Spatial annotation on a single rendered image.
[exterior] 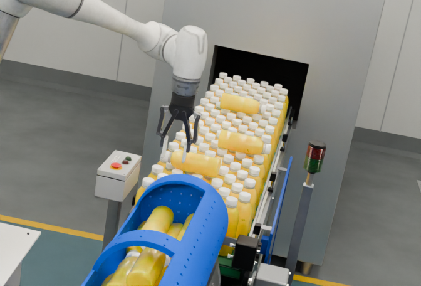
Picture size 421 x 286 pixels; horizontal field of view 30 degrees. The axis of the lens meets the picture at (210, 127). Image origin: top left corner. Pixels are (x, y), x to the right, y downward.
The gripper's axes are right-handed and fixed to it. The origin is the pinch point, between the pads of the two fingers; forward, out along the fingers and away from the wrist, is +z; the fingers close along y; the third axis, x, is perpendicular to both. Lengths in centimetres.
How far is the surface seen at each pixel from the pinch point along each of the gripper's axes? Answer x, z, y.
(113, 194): -1.8, 19.5, -18.1
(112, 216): 6.2, 31.8, -19.3
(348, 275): 176, 122, 80
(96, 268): -67, 9, -3
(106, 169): 0.1, 12.0, -21.9
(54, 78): 390, 116, -185
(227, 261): -5.3, 32.0, 24.5
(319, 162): 24, 2, 47
